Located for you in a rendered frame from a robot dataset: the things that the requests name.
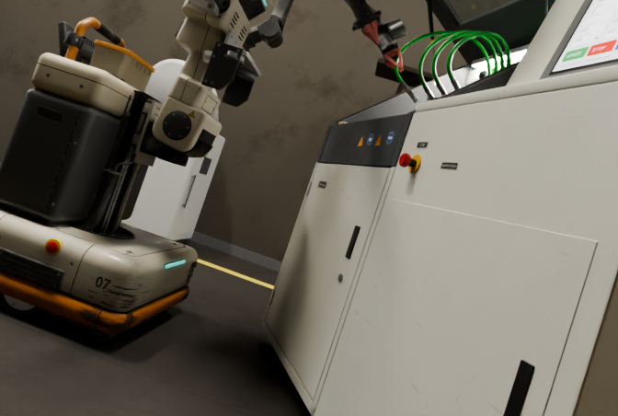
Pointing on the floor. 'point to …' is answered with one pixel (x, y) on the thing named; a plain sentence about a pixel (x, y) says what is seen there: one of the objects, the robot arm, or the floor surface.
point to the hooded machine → (173, 177)
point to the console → (495, 256)
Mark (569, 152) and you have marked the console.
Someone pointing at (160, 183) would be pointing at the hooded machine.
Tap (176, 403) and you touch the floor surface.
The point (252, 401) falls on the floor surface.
